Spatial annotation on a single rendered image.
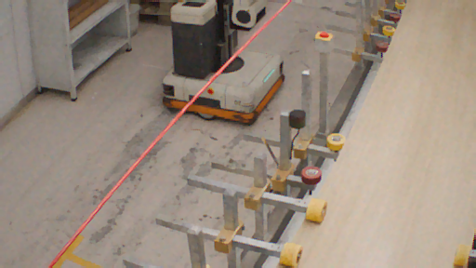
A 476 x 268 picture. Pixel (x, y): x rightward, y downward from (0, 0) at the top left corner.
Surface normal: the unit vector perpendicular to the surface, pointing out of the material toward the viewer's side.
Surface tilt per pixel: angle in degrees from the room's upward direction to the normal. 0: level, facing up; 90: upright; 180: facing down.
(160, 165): 0
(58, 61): 90
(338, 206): 0
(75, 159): 0
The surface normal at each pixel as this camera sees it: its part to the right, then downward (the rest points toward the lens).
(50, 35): -0.40, 0.52
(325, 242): -0.04, -0.83
